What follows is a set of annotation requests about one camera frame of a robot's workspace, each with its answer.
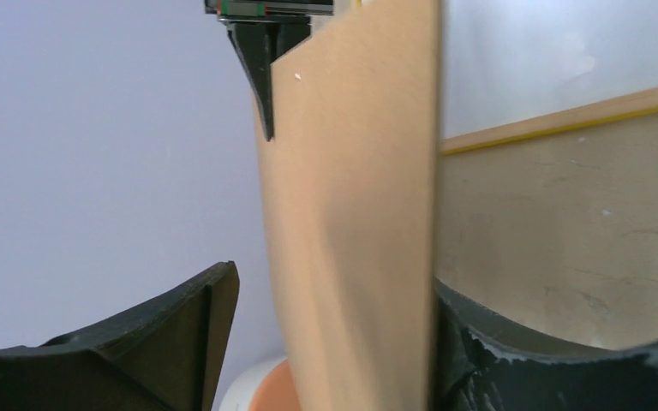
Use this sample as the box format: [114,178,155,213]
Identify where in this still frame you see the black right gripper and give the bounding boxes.
[204,0,335,141]

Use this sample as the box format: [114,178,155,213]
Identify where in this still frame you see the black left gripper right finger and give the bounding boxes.
[434,282,658,411]

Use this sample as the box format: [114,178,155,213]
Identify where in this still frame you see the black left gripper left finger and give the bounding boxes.
[0,261,240,410]

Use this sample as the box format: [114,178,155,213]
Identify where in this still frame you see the brown frame backing board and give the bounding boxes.
[258,1,443,410]

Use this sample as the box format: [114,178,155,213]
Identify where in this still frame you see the building and sky photo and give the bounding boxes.
[444,1,658,137]

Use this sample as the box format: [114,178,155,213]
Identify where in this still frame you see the yellow wooden picture frame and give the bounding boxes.
[441,87,658,156]

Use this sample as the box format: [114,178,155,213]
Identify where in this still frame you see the white orange yellow drawer cabinet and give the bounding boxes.
[218,356,301,411]

